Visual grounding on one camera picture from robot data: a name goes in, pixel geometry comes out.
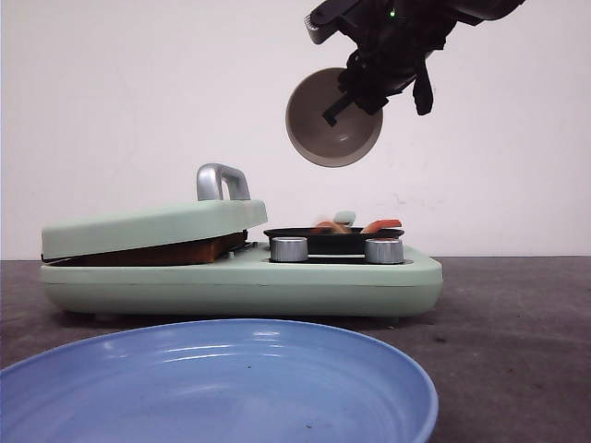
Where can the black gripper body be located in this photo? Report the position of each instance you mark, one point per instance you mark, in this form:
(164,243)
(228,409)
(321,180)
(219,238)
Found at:
(401,36)

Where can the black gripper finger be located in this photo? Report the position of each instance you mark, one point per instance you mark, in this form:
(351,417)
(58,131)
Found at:
(371,101)
(331,113)

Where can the beige ribbed bowl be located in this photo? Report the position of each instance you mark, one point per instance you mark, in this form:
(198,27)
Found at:
(351,139)

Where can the pink cooked shrimp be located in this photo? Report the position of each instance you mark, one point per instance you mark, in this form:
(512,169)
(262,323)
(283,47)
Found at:
(341,223)
(378,225)

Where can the mint green sandwich maker lid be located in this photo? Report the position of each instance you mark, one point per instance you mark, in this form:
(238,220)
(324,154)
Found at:
(223,207)

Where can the white bread slice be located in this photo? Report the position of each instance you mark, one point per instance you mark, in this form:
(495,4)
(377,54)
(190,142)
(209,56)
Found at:
(187,253)

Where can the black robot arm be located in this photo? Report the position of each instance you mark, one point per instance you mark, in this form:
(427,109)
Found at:
(472,13)

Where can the mint green breakfast maker base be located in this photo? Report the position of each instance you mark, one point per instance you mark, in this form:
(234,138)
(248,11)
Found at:
(249,284)

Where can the black round frying pan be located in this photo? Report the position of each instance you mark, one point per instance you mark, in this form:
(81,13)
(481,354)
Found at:
(334,244)

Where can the silver left control knob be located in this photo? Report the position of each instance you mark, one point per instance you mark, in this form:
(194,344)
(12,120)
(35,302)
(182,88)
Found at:
(289,249)

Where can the silver control knob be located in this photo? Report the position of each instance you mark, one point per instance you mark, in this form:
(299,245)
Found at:
(384,251)
(289,249)

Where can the silver right control knob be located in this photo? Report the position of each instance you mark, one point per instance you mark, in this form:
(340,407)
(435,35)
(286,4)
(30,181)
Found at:
(384,251)

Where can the blue round plate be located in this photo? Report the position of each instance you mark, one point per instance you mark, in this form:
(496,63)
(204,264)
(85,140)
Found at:
(232,380)

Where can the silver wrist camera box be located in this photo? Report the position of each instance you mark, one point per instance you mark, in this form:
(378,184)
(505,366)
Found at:
(350,17)

